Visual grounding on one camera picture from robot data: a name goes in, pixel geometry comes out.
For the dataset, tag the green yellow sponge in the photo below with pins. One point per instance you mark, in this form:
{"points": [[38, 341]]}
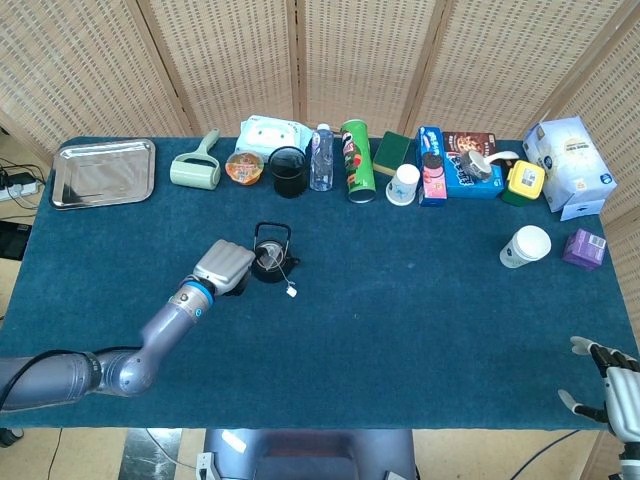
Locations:
{"points": [[392, 152]]}

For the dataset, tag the grey robot torso base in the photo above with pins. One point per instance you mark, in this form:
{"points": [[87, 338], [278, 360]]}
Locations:
{"points": [[310, 455]]}

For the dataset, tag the green chips can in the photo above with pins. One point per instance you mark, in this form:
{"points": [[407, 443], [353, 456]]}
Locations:
{"points": [[357, 165]]}

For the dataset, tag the stainless steel tray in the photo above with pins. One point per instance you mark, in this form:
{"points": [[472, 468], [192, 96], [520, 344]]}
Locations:
{"points": [[102, 172]]}

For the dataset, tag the dark brown cookie box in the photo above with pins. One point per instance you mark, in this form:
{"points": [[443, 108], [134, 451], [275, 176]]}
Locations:
{"points": [[470, 141]]}

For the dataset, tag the black mesh pen holder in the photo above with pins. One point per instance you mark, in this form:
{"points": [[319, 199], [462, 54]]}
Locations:
{"points": [[289, 177]]}

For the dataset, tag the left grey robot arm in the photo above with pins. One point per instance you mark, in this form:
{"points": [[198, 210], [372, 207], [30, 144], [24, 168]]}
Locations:
{"points": [[135, 370]]}

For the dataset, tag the black power adapter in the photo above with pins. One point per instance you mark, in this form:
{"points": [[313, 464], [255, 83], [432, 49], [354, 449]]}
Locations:
{"points": [[19, 179]]}

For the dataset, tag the blue table cloth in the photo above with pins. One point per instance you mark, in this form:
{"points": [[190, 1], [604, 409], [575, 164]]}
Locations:
{"points": [[375, 350]]}

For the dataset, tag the black device on floor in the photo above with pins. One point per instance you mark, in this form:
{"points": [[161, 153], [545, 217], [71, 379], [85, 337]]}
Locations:
{"points": [[12, 240]]}

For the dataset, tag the white coffee cup with lid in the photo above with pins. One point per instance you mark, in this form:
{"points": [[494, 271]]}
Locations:
{"points": [[527, 246]]}

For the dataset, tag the clear plastic water bottle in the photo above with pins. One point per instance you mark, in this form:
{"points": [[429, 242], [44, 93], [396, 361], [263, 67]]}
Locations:
{"points": [[321, 162]]}

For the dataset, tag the blue pink cookie box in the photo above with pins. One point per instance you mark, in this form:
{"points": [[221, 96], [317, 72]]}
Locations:
{"points": [[432, 170]]}

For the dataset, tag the yellow green lidded container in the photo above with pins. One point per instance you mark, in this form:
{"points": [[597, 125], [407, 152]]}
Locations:
{"points": [[524, 182]]}

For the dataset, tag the small purple box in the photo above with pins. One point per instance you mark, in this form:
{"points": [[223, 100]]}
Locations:
{"points": [[584, 250]]}

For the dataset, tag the white power strip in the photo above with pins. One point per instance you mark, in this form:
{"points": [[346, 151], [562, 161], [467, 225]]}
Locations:
{"points": [[20, 191]]}

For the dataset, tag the wicker folding screen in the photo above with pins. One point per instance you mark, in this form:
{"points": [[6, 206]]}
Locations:
{"points": [[350, 50]]}

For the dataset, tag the orange jelly cup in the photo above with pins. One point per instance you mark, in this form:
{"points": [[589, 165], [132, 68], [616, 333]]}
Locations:
{"points": [[244, 167]]}

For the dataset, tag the white wet wipes pack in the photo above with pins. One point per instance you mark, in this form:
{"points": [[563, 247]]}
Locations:
{"points": [[270, 132]]}

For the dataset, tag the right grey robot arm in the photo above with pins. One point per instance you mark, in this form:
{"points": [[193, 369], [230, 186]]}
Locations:
{"points": [[631, 462]]}

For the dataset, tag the pale green lint roller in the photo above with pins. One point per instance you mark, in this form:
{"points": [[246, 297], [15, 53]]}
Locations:
{"points": [[195, 172]]}

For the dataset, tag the black cast iron teapot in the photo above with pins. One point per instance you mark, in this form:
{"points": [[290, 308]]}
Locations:
{"points": [[265, 275]]}

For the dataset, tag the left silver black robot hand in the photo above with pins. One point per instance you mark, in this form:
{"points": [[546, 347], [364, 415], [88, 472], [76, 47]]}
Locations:
{"points": [[225, 262]]}

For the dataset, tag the large white tissue box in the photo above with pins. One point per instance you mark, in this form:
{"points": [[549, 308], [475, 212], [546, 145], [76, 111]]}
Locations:
{"points": [[570, 160]]}

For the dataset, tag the white paper cup blue flower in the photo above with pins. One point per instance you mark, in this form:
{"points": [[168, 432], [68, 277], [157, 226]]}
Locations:
{"points": [[402, 187]]}

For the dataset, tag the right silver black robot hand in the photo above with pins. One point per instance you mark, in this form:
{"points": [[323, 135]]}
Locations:
{"points": [[625, 400]]}

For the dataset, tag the blue biscuit box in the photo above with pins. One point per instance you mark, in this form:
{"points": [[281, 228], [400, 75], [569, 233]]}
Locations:
{"points": [[475, 187]]}

